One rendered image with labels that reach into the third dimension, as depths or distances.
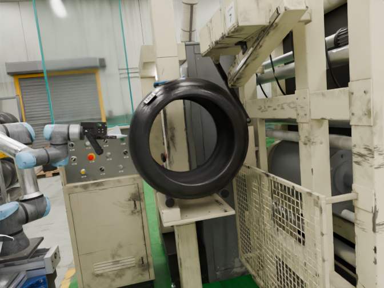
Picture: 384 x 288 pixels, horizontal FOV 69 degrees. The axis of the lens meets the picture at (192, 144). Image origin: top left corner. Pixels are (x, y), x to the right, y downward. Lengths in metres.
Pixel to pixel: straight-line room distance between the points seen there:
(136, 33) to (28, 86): 4.23
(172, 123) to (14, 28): 10.54
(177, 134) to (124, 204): 0.72
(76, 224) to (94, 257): 0.28
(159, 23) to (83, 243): 1.57
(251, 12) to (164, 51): 0.67
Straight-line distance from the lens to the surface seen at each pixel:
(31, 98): 11.45
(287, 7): 1.17
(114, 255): 2.28
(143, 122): 1.28
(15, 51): 11.81
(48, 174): 8.02
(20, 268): 1.76
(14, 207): 1.70
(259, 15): 1.24
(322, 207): 1.07
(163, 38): 1.75
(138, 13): 11.34
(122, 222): 2.18
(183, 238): 1.88
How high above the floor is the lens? 1.34
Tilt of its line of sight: 7 degrees down
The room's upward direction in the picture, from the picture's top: 6 degrees counter-clockwise
